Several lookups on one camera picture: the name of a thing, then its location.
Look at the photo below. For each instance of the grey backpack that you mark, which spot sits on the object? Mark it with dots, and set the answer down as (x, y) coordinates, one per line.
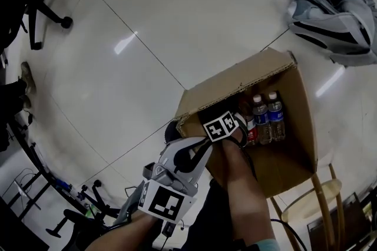
(332, 23)

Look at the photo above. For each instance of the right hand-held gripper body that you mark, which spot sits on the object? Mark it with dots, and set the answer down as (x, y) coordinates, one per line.
(220, 127)

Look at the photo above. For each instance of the dark cabinet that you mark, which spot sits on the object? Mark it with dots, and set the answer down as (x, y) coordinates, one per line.
(347, 223)

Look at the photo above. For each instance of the person's left forearm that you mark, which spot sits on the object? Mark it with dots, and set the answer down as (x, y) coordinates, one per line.
(129, 233)

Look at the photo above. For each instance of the bottle with red label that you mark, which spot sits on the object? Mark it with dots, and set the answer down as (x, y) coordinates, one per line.
(251, 135)

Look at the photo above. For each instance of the wooden stool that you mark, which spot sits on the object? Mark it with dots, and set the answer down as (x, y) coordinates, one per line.
(322, 208)

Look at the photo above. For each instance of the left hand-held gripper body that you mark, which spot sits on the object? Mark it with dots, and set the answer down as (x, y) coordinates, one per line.
(165, 204)

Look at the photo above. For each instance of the black office chair with armrest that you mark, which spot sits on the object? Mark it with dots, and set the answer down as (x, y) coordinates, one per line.
(79, 220)

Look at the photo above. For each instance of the black metal frame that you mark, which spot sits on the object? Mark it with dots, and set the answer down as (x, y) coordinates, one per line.
(28, 194)

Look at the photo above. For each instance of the person's teal sleeve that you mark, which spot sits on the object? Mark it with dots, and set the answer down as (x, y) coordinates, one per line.
(265, 245)

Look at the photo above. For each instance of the brown cardboard box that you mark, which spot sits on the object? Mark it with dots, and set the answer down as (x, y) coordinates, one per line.
(282, 173)

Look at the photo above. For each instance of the black power adapter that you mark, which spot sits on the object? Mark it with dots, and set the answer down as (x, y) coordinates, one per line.
(168, 229)

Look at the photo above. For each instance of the person's right forearm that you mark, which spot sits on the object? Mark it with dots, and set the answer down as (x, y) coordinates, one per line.
(246, 196)

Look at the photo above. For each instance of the clear bottle blue label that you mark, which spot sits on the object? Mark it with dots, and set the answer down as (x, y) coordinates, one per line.
(262, 120)
(276, 117)

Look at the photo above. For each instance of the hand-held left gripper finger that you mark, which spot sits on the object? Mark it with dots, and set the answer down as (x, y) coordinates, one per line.
(203, 160)
(172, 147)

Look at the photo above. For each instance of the person's black shoe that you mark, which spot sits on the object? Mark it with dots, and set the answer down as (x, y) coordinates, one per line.
(171, 132)

